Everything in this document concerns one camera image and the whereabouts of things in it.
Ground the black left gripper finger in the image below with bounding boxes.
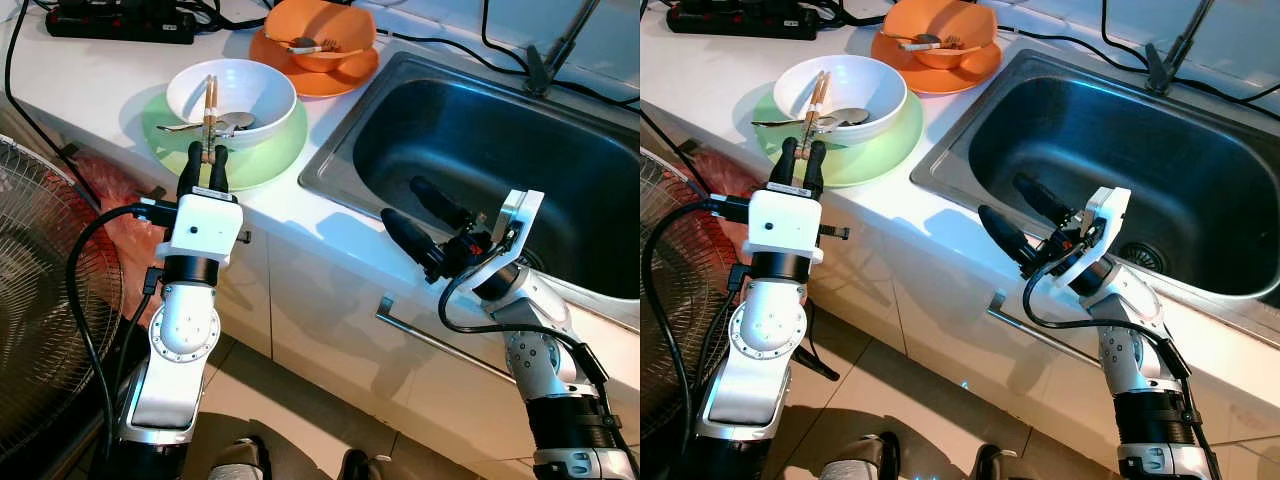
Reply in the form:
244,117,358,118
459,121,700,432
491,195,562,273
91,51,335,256
205,145,232,199
800,140,827,194
177,143,204,201
768,138,798,193

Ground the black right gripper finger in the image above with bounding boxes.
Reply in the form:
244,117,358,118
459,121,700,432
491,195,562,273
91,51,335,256
1012,172,1079,231
380,207,448,281
977,203,1044,276
408,175,479,236

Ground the light green plate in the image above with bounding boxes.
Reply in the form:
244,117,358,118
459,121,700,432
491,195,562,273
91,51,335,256
140,88,309,191
752,88,924,189

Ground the metal spoon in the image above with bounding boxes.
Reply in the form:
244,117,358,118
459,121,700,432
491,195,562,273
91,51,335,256
157,110,258,136
752,107,871,131

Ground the red plastic bag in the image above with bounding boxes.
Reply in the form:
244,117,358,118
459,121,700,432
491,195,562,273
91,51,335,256
70,150,166,301
690,145,771,271

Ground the metal sink drain strainer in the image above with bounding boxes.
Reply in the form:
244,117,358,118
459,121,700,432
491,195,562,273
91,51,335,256
1118,240,1169,276

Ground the white bowl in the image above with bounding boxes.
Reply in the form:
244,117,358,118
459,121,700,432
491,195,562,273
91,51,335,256
773,55,909,146
165,58,299,149

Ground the stainless steel sink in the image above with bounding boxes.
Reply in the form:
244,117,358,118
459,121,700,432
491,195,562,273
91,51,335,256
908,48,1280,341
298,50,641,326

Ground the orange plate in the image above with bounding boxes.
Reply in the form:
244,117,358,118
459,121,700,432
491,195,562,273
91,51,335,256
248,28,381,98
870,28,1003,96

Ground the black power strip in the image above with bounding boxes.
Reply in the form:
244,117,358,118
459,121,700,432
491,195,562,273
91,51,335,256
45,0,196,45
667,0,819,41

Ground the black faucet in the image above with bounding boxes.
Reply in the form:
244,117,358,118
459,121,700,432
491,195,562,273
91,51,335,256
1143,0,1216,96
525,0,601,98

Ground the orange bowl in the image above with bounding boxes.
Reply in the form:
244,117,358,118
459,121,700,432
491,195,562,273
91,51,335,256
885,0,998,69
265,0,378,73

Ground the robot right leg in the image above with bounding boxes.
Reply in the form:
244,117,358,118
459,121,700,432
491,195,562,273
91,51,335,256
972,445,1031,480
338,448,396,480

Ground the robot leg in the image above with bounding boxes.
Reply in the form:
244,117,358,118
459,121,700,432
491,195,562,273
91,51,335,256
338,448,396,480
205,435,271,480
972,445,1031,480
815,432,901,480

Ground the robot left leg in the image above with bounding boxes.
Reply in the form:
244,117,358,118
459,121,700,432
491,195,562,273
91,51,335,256
815,432,901,480
205,435,271,480

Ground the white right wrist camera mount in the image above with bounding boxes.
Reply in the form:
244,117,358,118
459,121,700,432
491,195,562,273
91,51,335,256
470,188,546,291
1060,185,1134,291

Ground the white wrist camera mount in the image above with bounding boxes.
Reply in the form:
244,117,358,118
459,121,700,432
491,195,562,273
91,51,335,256
168,193,244,266
747,187,824,256
1060,185,1134,291
470,188,546,291

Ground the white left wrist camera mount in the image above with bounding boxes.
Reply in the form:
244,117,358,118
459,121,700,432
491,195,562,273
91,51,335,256
168,193,244,266
747,187,824,256

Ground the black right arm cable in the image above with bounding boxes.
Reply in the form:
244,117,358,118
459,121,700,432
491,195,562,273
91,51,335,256
1020,250,1191,381
437,262,611,386

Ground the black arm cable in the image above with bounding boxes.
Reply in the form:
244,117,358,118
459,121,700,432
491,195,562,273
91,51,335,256
640,198,753,471
1020,250,1191,381
437,262,611,386
65,198,176,471

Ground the metal cabinet handle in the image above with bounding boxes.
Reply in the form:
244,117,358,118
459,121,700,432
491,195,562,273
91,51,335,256
987,290,1111,366
376,296,516,383

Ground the black power cable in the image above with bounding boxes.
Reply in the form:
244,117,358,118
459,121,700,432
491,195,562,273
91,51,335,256
3,0,81,166
815,0,886,31
190,0,271,33
640,100,706,161
480,0,531,73
375,28,641,106
1100,0,1151,71
998,25,1280,106

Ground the metal wire-guard standing fan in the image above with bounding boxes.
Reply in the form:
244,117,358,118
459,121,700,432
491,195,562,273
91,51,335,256
0,135,126,471
640,150,746,441

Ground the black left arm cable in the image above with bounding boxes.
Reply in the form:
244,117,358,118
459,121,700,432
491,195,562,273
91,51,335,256
640,198,753,471
65,198,176,471

